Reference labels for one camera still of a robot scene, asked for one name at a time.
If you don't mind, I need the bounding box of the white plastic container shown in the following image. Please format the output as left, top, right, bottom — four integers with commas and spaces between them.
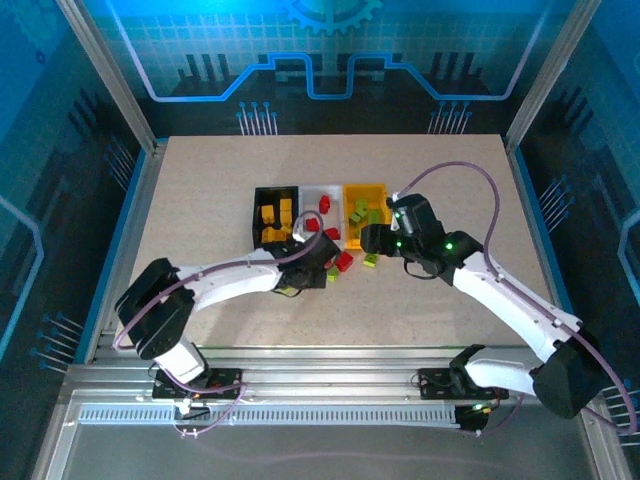
298, 183, 347, 250

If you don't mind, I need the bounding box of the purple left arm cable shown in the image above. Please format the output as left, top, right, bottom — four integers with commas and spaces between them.
113, 209, 325, 437

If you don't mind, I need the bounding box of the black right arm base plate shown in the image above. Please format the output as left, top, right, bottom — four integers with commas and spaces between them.
416, 367, 510, 401

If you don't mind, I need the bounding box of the aluminium mounting rail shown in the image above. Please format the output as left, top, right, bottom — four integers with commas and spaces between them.
64, 346, 604, 406

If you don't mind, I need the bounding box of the black plastic container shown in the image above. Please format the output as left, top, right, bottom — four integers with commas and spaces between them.
253, 185, 302, 250

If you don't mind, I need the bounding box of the aluminium frame post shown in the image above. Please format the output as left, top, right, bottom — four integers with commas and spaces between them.
503, 0, 605, 154
55, 0, 159, 154

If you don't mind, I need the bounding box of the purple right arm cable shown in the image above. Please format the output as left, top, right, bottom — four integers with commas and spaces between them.
396, 159, 639, 437

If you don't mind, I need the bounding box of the yellow plastic container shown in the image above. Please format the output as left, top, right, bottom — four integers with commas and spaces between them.
342, 182, 392, 250

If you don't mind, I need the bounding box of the black electronics box with lights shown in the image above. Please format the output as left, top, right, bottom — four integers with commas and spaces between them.
454, 402, 494, 434

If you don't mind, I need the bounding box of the aluminium side rail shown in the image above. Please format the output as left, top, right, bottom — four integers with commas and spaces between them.
84, 139, 169, 364

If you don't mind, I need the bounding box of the grey slotted cable duct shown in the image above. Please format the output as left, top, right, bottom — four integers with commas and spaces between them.
77, 405, 489, 426

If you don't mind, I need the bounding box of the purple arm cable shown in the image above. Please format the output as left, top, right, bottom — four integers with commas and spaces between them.
396, 159, 639, 437
113, 209, 325, 437

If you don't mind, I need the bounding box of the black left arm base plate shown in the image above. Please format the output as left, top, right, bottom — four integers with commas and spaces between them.
151, 367, 245, 401

